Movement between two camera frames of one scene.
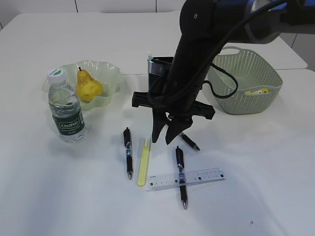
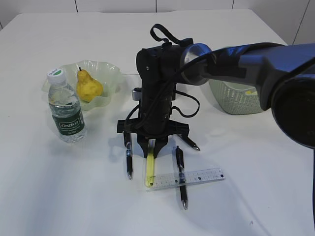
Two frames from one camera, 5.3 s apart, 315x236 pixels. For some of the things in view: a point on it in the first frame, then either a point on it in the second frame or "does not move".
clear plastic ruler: (172, 180) does not move
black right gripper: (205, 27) → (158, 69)
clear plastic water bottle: (66, 108) does not move
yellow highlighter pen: (144, 162) → (149, 177)
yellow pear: (87, 88) does not move
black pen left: (127, 138) does not move
